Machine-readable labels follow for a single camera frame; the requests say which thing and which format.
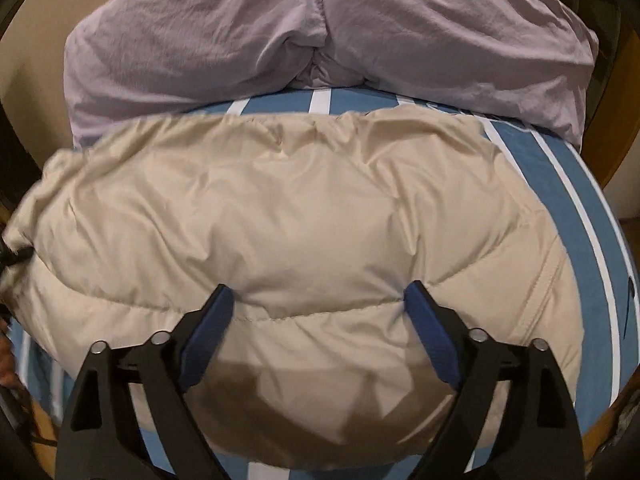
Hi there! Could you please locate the blue white striped bedsheet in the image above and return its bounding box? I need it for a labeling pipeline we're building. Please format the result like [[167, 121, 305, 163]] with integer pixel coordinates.
[[9, 88, 639, 479]]

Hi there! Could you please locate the beige puffer jacket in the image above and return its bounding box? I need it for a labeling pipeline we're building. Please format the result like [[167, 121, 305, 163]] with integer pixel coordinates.
[[1, 105, 584, 470]]

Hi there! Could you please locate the person's left hand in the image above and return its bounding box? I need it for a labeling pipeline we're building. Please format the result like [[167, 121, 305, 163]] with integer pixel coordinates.
[[0, 320, 23, 390]]

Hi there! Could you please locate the lavender duvet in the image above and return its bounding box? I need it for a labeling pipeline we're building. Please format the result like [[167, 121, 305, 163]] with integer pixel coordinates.
[[63, 0, 598, 145]]

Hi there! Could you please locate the wooden door frame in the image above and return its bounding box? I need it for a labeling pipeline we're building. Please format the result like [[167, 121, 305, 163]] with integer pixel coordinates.
[[561, 0, 639, 188]]

